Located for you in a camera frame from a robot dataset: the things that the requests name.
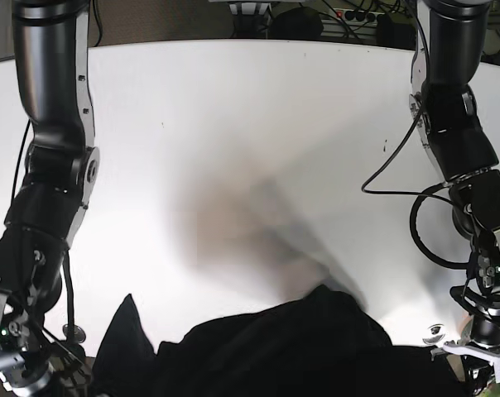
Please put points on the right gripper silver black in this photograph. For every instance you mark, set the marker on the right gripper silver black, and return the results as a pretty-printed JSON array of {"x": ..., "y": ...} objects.
[{"x": 60, "y": 374}]

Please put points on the right silver table grommet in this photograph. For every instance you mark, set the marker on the right silver table grommet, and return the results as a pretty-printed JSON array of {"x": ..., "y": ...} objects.
[{"x": 434, "y": 335}]

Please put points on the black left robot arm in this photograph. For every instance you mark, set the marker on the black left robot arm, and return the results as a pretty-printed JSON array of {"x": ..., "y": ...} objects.
[{"x": 450, "y": 38}]

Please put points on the silver table grommet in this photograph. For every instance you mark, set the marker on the silver table grommet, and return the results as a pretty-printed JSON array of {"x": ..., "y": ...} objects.
[
  {"x": 434, "y": 335},
  {"x": 74, "y": 334}
]

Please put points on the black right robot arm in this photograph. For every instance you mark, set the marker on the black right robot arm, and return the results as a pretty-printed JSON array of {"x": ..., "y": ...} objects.
[{"x": 48, "y": 204}]

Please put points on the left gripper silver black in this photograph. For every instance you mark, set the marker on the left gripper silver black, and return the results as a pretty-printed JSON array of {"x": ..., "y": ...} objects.
[{"x": 478, "y": 347}]

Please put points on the left silver table grommet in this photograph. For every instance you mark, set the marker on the left silver table grommet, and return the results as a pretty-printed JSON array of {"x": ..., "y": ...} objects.
[{"x": 74, "y": 334}]

